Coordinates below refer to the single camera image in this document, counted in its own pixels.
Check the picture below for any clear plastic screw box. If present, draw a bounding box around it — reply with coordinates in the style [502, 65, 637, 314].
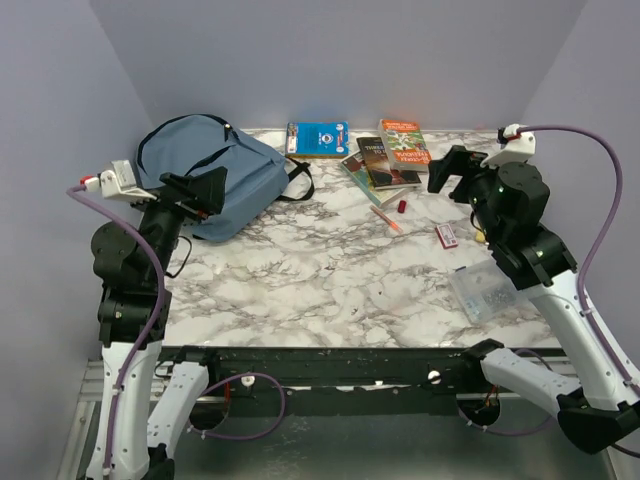
[449, 259, 525, 324]

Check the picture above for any blue box book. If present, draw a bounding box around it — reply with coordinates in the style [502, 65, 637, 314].
[285, 121, 349, 158]

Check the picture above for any yellow handled screwdriver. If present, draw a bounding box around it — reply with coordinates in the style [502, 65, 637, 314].
[470, 212, 487, 244]

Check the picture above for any orange white paperback book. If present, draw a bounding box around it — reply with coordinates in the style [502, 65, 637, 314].
[378, 119, 432, 173]

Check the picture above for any teal cover paperback book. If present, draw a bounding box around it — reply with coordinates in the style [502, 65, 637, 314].
[341, 151, 407, 208]

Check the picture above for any black mounting base plate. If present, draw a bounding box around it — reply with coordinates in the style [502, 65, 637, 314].
[154, 344, 506, 419]

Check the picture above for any aluminium rail frame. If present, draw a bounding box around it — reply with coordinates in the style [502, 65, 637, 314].
[54, 349, 621, 480]

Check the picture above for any dark cover paperback book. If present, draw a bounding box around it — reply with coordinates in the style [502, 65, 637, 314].
[357, 136, 422, 191]

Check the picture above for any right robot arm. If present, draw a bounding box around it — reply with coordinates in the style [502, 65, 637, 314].
[428, 146, 639, 454]

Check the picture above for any red white eraser box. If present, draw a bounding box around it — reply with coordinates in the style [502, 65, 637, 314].
[435, 224, 459, 249]

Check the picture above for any orange pen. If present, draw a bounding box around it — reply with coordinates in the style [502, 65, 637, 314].
[370, 205, 403, 233]

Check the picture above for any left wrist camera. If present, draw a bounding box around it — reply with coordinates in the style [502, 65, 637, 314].
[80, 160, 157, 204]

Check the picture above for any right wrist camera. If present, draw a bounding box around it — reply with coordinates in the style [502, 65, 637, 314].
[481, 124, 536, 169]

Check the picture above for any blue fabric backpack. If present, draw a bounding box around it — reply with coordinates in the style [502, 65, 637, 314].
[136, 114, 311, 243]

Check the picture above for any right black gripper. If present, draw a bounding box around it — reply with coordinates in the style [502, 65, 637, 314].
[428, 143, 504, 243]

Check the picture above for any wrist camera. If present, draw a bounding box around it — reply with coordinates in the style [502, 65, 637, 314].
[481, 124, 536, 169]
[80, 160, 157, 204]

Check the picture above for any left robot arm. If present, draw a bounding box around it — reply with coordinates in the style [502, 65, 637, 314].
[68, 161, 227, 479]

